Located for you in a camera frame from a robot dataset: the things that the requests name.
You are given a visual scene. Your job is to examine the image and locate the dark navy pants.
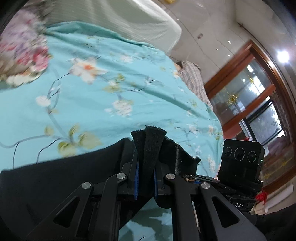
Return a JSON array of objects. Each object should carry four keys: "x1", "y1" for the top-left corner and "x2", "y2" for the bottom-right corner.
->
[{"x1": 1, "y1": 126, "x2": 200, "y2": 240}]

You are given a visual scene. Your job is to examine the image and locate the wooden framed glass door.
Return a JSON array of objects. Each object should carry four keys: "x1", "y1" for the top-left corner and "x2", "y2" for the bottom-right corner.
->
[{"x1": 205, "y1": 40, "x2": 295, "y2": 193}]

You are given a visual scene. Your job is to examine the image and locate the turquoise floral bed sheet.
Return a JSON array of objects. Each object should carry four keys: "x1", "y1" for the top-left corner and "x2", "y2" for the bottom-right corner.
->
[{"x1": 1, "y1": 22, "x2": 223, "y2": 177}]

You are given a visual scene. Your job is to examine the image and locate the plaid cloth beside bed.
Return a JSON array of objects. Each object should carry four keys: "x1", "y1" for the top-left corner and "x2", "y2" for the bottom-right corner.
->
[{"x1": 178, "y1": 61, "x2": 213, "y2": 110}]

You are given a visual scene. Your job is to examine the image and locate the purple pink floral pillow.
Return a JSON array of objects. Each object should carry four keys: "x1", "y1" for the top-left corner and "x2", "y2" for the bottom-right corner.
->
[{"x1": 1, "y1": 9, "x2": 50, "y2": 87}]

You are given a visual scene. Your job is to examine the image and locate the white striped padded headboard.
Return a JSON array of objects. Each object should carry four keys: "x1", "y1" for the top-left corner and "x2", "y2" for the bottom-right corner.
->
[{"x1": 48, "y1": 1, "x2": 182, "y2": 54}]

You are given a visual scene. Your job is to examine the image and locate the black camera box three lenses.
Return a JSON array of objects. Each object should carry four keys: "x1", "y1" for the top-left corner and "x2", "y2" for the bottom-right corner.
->
[{"x1": 218, "y1": 139, "x2": 265, "y2": 183}]

